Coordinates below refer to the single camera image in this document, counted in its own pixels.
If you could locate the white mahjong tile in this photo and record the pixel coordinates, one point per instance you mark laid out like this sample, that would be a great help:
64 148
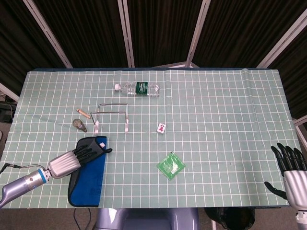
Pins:
161 128

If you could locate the green white grid tablecloth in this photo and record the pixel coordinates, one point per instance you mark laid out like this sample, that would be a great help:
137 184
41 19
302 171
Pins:
216 119

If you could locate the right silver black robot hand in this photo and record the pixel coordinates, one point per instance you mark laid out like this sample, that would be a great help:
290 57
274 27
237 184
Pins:
296 187

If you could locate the black equipment on floor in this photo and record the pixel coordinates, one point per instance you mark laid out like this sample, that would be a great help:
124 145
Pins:
7 111

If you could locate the green foil sachet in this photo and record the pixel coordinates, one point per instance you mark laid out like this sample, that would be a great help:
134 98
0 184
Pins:
170 165

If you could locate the black trash bin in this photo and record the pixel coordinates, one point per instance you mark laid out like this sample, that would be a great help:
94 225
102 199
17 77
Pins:
227 219

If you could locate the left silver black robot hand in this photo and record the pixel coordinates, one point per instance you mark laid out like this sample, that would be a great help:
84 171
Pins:
63 164

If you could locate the white partition post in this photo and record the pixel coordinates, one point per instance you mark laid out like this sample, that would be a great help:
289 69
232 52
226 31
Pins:
126 33
197 33
48 33
280 43
8 92

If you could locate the black and blue cloth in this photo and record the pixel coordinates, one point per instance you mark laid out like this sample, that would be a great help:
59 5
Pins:
88 187

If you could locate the blue-grey robot torso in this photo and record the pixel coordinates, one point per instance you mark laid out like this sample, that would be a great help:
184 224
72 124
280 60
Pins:
144 220

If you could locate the dark pleated curtain panel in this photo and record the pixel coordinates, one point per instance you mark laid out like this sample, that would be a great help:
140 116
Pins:
163 31
88 33
16 48
292 72
239 31

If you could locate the clear bottle with green label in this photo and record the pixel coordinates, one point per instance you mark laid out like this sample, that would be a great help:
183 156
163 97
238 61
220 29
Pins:
141 88

